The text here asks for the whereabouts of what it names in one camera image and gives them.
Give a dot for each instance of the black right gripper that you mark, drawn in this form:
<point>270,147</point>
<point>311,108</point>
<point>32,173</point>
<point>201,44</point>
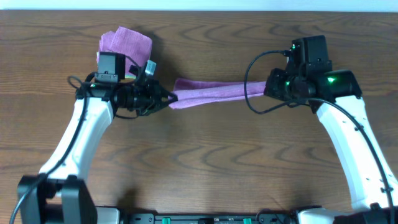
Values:
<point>271,89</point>

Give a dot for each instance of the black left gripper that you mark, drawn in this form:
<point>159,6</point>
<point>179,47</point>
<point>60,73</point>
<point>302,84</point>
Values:
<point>156,98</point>

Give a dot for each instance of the purple cloth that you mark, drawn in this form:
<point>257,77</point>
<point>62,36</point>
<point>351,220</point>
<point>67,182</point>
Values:
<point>128,42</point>
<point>192,93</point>

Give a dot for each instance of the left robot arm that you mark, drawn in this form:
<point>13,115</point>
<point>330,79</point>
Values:
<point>58,193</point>

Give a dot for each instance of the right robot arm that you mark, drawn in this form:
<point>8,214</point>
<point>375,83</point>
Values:
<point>336,99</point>

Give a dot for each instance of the folded purple cloth on stack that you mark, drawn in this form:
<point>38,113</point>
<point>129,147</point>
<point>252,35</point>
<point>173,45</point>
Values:
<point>128,42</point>

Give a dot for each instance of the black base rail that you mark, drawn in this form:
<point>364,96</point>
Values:
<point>262,218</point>

